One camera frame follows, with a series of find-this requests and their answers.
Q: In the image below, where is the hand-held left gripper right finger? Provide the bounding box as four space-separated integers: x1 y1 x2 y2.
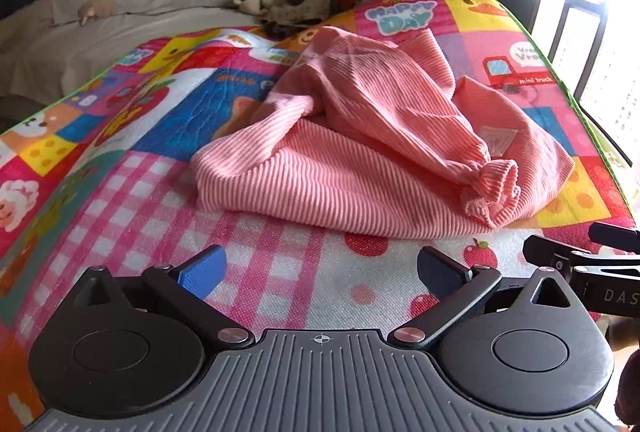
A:
387 246 576 353

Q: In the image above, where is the pink ribbed sweater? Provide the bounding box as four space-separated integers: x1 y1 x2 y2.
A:
191 26 576 240

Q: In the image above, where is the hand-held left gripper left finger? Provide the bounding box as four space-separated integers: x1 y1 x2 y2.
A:
75 244 257 349

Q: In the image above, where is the sofa with grey cover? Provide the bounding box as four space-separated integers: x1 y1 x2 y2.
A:
0 0 501 113

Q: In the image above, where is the beige plush toy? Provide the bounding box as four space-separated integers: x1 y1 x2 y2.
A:
76 0 117 25

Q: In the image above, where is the grey dotted cloth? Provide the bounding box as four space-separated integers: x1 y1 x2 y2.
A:
262 0 333 37

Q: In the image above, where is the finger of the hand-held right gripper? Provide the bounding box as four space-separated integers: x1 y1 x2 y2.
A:
589 222 640 245
522 236 640 271

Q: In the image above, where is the black window frame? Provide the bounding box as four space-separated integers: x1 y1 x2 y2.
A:
525 0 640 173

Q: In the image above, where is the colourful printed play mat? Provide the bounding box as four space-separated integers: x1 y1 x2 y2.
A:
0 0 638 420

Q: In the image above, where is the beige cloth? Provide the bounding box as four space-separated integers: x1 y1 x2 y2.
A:
232 0 286 17

